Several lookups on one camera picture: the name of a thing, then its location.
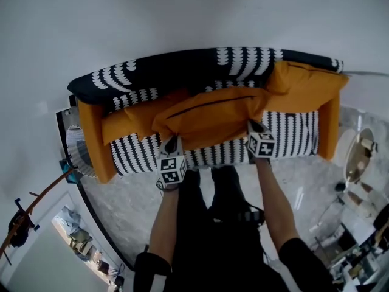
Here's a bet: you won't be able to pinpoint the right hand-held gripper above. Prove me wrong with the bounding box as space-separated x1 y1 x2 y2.
245 120 276 159

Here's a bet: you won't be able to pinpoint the black waist pack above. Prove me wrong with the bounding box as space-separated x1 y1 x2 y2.
236 207 264 224

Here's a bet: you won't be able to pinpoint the person's black shirt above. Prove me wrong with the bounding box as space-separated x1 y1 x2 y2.
133 211 335 292

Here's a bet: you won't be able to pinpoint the person's black trousers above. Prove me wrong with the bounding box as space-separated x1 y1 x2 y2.
174 165 265 224

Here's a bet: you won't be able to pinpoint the wooden coat rack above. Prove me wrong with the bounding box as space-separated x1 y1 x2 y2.
0 167 75 266

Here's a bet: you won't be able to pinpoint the cluttered white desk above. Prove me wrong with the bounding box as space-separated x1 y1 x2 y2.
309 217 389 292

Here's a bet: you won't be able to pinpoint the olive green cloth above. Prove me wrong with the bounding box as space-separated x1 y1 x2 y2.
69 229 94 248

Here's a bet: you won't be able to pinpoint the pale blue cloth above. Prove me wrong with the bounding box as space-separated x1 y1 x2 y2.
59 207 83 229

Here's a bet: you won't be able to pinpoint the black hanging bag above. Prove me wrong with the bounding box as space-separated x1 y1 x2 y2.
8 211 36 248

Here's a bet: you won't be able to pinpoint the teal box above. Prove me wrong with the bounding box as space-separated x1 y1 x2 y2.
59 159 81 184

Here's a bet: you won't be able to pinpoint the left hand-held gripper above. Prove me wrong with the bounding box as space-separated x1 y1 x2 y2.
157 134 188 186

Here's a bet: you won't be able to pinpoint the black white woven basket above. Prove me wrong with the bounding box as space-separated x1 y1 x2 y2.
65 125 98 178

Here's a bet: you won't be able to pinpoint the orange cushion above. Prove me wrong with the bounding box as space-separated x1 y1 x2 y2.
151 86 270 151
267 60 350 114
123 88 195 139

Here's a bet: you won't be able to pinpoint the white roller blind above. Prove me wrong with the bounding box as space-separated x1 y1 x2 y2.
0 220 101 292

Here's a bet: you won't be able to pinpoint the person's right forearm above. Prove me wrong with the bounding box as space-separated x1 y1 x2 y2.
253 158 301 251

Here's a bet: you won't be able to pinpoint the person's left forearm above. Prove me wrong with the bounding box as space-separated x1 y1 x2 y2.
149 187 180 255

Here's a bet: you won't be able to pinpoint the white round side table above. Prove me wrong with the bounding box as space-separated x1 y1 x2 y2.
336 128 379 184

